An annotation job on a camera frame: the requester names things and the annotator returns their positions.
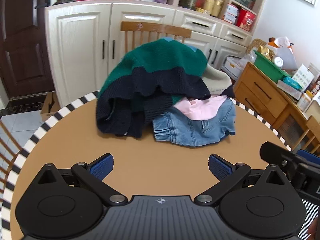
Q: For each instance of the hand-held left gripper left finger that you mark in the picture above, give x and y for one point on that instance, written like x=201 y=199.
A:
x=101 y=167

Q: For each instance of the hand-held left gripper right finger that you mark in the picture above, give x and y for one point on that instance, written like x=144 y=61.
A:
x=220 y=168

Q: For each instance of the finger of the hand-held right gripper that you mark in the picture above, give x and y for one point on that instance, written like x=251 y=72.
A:
x=308 y=154
x=275 y=153

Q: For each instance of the green navy blue knit sweater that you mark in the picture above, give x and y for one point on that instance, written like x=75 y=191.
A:
x=160 y=62

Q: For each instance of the black white striped shirt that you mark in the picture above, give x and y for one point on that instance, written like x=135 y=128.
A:
x=311 y=212

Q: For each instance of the wooden sideboard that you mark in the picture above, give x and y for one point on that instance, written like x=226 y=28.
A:
x=265 y=97

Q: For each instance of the pink garment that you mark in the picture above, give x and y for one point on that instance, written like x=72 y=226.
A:
x=200 y=108

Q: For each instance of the teal tissue pack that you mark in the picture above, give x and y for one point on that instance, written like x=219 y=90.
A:
x=293 y=83

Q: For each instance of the white desk calendar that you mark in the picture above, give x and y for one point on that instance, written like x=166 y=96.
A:
x=303 y=77

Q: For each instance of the cardboard box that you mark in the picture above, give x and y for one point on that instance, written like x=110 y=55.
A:
x=50 y=107

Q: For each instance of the green plastic bin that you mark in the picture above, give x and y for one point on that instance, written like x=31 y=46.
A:
x=268 y=66

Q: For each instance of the white jar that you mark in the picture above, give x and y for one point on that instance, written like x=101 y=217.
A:
x=278 y=62

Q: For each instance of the white plastic basket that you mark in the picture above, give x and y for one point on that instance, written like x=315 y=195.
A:
x=233 y=66

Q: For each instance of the white orange plush toy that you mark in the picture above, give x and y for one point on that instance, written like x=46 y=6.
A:
x=285 y=48

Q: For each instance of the white cabinet with shelves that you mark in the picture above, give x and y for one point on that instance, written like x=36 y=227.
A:
x=77 y=55

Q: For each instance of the red gift box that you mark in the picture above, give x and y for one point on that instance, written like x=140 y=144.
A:
x=246 y=20

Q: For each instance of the white red box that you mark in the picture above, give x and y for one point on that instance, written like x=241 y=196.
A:
x=230 y=13

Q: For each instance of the dark brown door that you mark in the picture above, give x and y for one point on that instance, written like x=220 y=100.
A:
x=22 y=42

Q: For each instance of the yellow tin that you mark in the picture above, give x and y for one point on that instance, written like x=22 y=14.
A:
x=209 y=5
x=218 y=8

